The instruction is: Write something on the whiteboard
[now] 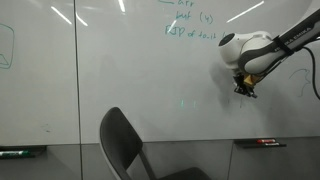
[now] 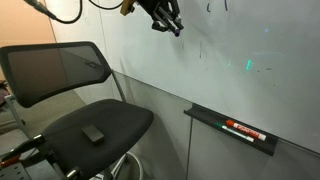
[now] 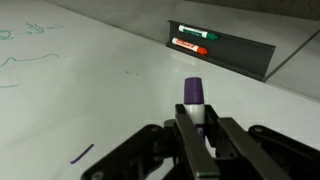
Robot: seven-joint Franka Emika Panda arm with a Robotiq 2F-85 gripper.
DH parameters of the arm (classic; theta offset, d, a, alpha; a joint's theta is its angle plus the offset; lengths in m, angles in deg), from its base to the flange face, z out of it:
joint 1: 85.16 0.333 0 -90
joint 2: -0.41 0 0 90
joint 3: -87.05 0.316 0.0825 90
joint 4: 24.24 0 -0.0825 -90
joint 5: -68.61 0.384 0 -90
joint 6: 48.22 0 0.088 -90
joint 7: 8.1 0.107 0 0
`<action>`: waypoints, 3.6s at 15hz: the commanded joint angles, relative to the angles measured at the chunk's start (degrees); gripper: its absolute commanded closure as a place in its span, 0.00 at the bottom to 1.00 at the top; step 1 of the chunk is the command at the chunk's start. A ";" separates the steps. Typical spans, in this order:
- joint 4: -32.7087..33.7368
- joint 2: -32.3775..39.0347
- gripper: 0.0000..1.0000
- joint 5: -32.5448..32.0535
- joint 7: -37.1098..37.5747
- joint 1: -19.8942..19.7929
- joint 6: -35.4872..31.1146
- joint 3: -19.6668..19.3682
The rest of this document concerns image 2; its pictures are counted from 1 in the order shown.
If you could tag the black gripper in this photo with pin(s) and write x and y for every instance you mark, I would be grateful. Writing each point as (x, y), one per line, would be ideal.
(160, 5)

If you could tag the wide whiteboard panel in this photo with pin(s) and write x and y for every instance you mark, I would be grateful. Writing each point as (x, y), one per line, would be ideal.
(233, 43)

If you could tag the black whiteboard eraser block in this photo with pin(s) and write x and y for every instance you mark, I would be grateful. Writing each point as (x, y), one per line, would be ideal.
(92, 134)

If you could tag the dark marker with blue cap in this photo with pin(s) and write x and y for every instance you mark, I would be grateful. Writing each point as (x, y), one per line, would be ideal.
(176, 32)

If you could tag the black office chair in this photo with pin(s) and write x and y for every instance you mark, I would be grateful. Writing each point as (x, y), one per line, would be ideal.
(100, 126)

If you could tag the black marker tray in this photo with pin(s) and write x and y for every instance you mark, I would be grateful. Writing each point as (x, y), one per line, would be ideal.
(206, 115)

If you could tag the green whiteboard marker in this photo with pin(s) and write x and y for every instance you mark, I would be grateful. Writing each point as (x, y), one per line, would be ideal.
(236, 133)

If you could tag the perforated metal plate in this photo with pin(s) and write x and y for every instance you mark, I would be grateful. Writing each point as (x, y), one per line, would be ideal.
(11, 172)

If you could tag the yellow-green wrist camera box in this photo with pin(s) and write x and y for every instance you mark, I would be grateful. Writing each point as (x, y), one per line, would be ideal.
(127, 7)

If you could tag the red whiteboard marker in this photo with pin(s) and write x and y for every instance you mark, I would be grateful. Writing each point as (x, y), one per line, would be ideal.
(246, 130)

